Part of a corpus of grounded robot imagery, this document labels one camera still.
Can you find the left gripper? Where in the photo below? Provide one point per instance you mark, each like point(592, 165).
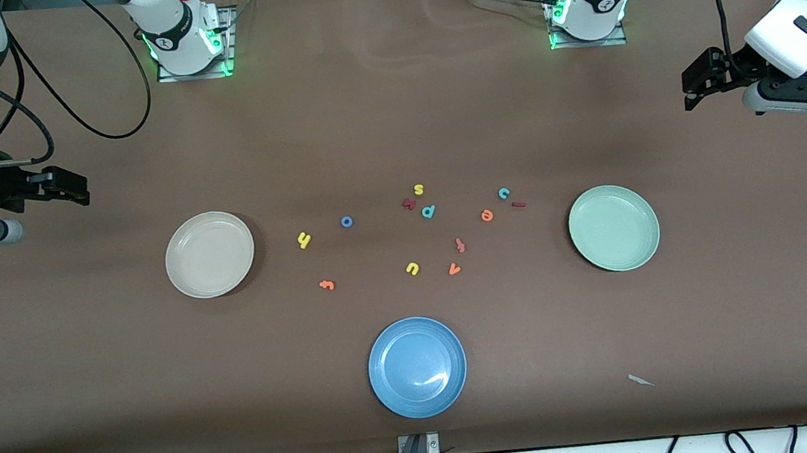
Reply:
point(740, 65)

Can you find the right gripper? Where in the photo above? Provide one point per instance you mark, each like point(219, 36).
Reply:
point(0, 186)

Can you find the teal foam letter c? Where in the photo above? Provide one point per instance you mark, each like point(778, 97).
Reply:
point(501, 193)

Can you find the yellow foam letter h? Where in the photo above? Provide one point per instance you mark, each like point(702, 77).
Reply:
point(304, 240)

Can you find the orange foam letter e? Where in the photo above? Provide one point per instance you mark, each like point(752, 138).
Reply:
point(487, 215)

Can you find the orange foam letter t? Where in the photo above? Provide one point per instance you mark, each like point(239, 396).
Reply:
point(327, 285)

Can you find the blue foam letter o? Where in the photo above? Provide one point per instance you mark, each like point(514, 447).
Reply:
point(346, 217)

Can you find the beige brown plate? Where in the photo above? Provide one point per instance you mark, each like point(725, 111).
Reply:
point(210, 255)

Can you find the pale green plate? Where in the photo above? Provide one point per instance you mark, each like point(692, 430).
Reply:
point(614, 228)

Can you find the brown table cover sheet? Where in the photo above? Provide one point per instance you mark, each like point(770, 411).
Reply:
point(88, 365)

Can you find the pink red foam letter f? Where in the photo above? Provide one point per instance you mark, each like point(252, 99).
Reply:
point(460, 244)

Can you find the teal foam letter p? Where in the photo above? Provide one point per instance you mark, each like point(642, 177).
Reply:
point(429, 212)

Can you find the small white paper scrap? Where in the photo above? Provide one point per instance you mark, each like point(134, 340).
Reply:
point(640, 380)

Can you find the dark red foam letter n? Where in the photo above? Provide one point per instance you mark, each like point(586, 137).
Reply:
point(408, 203)

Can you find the yellow foam letter u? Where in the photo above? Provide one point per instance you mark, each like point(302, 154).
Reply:
point(412, 270)

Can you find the blue plate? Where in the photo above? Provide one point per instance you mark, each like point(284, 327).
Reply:
point(417, 368)

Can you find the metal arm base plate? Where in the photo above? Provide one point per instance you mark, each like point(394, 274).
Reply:
point(229, 50)
point(622, 35)

